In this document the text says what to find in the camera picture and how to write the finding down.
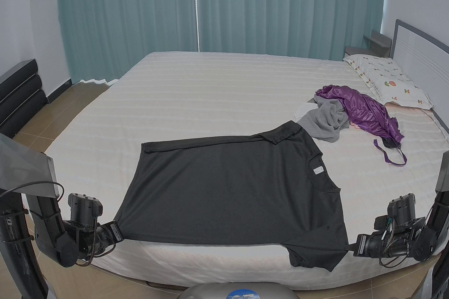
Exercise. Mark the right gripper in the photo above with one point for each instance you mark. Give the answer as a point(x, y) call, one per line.
point(363, 245)

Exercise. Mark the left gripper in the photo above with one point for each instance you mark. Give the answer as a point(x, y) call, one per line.
point(115, 231)

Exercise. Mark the black T-shirt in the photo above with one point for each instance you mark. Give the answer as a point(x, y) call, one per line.
point(228, 192)

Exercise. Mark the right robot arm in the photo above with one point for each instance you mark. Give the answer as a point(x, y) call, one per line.
point(401, 208)

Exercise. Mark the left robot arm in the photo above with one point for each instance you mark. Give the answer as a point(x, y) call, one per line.
point(24, 164)

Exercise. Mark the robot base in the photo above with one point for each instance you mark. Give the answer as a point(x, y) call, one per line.
point(207, 293)

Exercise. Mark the bed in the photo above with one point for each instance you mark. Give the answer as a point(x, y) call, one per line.
point(210, 91)

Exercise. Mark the black lace garment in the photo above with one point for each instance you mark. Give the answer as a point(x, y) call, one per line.
point(391, 143)

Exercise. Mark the pink garment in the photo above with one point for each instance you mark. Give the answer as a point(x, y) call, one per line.
point(354, 126)

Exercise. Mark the grey garment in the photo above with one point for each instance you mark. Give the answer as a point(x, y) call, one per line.
point(322, 122)

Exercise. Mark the purple satin garment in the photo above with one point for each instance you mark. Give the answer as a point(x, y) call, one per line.
point(361, 108)

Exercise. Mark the white garment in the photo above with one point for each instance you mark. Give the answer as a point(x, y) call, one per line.
point(306, 112)

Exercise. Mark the black chest of drawers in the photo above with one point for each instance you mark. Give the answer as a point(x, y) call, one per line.
point(21, 98)

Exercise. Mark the white printed pillow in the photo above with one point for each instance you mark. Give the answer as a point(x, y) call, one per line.
point(386, 78)

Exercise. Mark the grey bedside table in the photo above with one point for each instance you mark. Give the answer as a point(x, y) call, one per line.
point(379, 40)

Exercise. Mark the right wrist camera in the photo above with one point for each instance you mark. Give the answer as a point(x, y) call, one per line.
point(380, 223)

